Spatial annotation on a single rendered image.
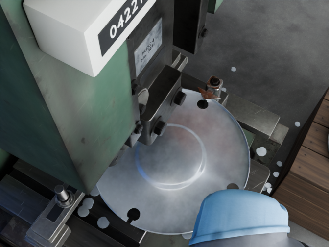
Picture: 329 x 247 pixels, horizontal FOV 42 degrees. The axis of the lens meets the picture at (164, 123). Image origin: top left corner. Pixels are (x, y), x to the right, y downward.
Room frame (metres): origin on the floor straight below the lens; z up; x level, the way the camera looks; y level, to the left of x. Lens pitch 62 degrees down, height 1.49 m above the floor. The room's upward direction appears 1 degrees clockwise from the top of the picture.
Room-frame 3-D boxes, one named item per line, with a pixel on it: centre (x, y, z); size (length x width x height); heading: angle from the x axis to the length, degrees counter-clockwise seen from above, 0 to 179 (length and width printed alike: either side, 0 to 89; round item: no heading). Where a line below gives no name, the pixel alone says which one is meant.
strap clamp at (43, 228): (0.23, 0.18, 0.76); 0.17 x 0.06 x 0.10; 151
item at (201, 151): (0.32, -0.01, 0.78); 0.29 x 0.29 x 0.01
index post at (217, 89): (0.47, -0.10, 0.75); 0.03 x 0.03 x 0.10; 61
